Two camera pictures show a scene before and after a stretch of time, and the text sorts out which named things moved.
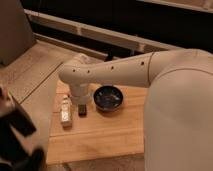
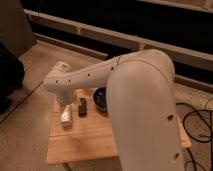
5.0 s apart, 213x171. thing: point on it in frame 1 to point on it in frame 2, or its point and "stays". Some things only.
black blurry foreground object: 14,156 to 12,73
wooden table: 84,134 stays
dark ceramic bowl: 108,97 stays
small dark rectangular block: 82,110 stays
